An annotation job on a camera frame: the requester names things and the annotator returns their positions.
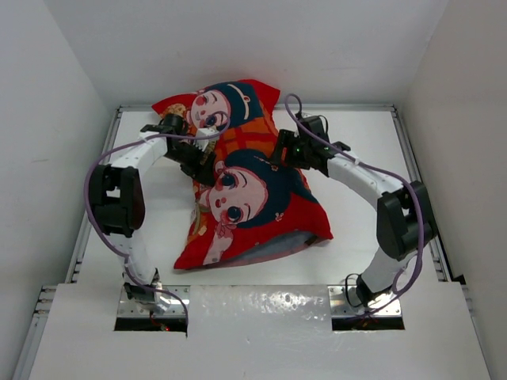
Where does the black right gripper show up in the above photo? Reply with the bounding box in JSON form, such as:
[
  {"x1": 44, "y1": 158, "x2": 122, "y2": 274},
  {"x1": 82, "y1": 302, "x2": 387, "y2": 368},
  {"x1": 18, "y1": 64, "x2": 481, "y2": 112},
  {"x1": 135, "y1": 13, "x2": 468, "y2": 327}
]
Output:
[{"x1": 270, "y1": 128, "x2": 312, "y2": 169}]

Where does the aluminium table frame rail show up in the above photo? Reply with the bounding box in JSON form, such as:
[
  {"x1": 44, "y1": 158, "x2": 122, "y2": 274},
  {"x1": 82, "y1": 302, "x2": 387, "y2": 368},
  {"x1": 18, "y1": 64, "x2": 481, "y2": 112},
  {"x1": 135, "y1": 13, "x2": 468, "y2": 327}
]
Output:
[{"x1": 391, "y1": 107, "x2": 452, "y2": 282}]

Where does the red patterned pillowcase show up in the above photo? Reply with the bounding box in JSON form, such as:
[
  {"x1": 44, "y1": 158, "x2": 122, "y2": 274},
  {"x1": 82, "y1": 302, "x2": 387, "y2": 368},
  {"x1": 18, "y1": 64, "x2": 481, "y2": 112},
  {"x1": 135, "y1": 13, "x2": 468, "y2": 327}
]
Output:
[{"x1": 152, "y1": 79, "x2": 334, "y2": 271}]

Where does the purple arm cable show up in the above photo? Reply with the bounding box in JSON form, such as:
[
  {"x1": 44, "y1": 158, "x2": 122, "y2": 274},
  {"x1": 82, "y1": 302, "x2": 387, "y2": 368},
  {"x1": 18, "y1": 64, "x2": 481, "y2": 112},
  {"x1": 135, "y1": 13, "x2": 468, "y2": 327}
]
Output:
[
  {"x1": 83, "y1": 114, "x2": 233, "y2": 329},
  {"x1": 284, "y1": 93, "x2": 427, "y2": 317}
]

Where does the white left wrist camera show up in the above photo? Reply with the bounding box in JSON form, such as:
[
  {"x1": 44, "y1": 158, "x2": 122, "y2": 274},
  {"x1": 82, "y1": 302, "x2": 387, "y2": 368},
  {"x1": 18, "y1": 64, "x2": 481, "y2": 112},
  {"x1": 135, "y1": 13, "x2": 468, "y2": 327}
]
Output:
[{"x1": 195, "y1": 127, "x2": 219, "y2": 152}]

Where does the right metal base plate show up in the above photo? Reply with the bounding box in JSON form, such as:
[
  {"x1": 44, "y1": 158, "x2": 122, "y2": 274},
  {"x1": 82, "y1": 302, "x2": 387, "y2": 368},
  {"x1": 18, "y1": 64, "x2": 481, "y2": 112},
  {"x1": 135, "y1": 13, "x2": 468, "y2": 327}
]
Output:
[{"x1": 328, "y1": 284, "x2": 402, "y2": 318}]

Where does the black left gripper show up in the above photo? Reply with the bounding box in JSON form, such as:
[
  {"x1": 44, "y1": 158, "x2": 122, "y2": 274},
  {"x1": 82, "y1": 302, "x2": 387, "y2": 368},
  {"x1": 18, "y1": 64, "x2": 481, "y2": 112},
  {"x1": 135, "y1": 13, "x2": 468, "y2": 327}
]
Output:
[{"x1": 165, "y1": 139, "x2": 215, "y2": 186}]

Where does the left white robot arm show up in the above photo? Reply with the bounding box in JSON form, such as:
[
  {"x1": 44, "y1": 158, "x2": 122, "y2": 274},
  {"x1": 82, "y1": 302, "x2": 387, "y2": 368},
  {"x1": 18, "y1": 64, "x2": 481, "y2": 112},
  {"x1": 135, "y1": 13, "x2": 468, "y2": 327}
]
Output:
[{"x1": 83, "y1": 114, "x2": 220, "y2": 310}]

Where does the metal base plate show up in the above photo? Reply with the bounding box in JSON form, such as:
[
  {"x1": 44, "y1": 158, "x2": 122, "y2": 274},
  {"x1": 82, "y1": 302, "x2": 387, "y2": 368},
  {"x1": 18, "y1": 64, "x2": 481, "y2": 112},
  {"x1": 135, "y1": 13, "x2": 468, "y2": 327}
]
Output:
[
  {"x1": 328, "y1": 284, "x2": 402, "y2": 318},
  {"x1": 116, "y1": 289, "x2": 185, "y2": 318}
]

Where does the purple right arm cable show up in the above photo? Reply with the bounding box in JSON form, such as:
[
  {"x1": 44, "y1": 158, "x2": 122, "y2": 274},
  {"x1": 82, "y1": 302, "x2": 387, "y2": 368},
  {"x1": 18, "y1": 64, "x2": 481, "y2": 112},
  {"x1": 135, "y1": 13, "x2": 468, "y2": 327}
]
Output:
[{"x1": 284, "y1": 93, "x2": 427, "y2": 317}]

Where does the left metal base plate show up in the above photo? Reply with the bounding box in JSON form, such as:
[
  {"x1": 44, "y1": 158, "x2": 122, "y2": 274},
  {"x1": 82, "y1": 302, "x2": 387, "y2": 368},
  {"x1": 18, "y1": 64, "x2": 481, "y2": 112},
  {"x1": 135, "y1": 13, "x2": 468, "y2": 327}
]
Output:
[{"x1": 116, "y1": 289, "x2": 185, "y2": 318}]

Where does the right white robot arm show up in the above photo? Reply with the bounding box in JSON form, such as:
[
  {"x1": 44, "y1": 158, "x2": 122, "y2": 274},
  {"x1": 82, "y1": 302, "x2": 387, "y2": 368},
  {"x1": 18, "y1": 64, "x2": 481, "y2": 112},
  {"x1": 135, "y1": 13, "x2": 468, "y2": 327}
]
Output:
[{"x1": 271, "y1": 112, "x2": 437, "y2": 309}]

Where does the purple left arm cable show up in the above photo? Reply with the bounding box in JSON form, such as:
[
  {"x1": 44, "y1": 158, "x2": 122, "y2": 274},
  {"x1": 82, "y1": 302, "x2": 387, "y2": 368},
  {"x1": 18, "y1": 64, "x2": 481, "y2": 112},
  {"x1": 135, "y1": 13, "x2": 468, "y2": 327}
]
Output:
[{"x1": 83, "y1": 114, "x2": 233, "y2": 329}]

